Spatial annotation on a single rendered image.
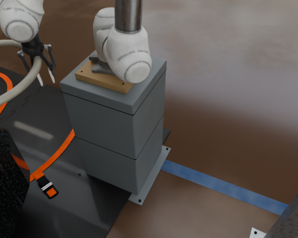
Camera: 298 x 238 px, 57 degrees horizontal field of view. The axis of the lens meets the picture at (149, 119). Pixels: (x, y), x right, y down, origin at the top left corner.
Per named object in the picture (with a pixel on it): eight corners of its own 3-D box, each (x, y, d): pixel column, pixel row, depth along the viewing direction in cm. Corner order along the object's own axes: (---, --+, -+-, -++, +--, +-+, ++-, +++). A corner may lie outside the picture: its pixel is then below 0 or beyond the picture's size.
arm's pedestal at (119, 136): (112, 128, 219) (99, 36, 162) (170, 148, 205) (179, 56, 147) (75, 177, 188) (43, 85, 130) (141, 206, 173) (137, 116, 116)
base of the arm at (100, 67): (97, 51, 145) (95, 41, 141) (137, 56, 141) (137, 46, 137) (83, 71, 132) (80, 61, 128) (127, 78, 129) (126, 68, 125)
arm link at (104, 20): (123, 42, 140) (119, -2, 124) (137, 61, 128) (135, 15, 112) (92, 49, 135) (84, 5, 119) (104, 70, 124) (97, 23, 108)
